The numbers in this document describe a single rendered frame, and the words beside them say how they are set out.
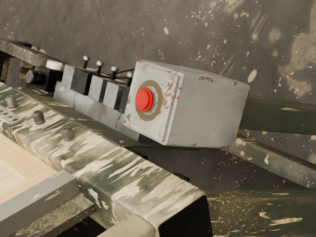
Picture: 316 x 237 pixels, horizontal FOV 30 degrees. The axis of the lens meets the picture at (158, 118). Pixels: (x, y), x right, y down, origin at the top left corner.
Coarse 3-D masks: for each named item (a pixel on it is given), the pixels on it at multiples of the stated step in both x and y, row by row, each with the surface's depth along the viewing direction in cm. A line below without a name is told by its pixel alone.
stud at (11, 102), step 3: (9, 96) 146; (12, 96) 146; (6, 99) 145; (9, 99) 145; (12, 99) 145; (15, 99) 146; (6, 102) 146; (9, 102) 145; (12, 102) 145; (15, 102) 146; (9, 105) 146; (12, 105) 146; (15, 105) 146
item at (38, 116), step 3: (36, 111) 136; (39, 111) 136; (33, 114) 135; (36, 114) 135; (39, 114) 135; (42, 114) 136; (33, 117) 135; (36, 117) 135; (39, 117) 135; (42, 117) 136; (36, 120) 136; (39, 120) 136; (42, 120) 136; (36, 123) 136; (39, 123) 136
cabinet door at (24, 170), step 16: (0, 144) 138; (16, 144) 137; (0, 160) 132; (16, 160) 130; (32, 160) 129; (0, 176) 126; (16, 176) 125; (32, 176) 123; (48, 176) 122; (0, 192) 121; (16, 192) 119
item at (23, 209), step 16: (64, 176) 117; (32, 192) 114; (48, 192) 113; (64, 192) 115; (0, 208) 111; (16, 208) 110; (32, 208) 112; (48, 208) 114; (0, 224) 108; (16, 224) 110
